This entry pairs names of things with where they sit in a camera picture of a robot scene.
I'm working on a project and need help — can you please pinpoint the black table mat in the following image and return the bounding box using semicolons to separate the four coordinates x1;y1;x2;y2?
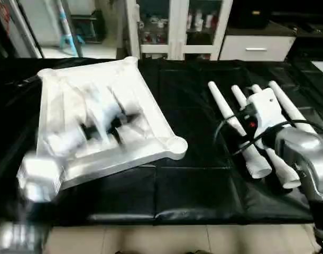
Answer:
0;57;323;227

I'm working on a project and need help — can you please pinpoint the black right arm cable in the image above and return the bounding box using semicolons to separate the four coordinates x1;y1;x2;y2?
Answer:
213;113;323;160

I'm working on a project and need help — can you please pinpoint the white glass door cabinet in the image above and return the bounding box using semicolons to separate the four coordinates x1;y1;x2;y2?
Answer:
124;0;234;60

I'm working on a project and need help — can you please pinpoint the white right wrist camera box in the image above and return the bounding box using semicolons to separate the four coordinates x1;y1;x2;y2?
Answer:
246;88;284;134

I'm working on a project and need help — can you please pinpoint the white plastic table top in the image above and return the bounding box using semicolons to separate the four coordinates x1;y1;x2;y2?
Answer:
36;56;189;192

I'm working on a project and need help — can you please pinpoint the white drawer unit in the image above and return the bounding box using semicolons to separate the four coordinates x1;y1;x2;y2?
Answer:
219;23;297;62

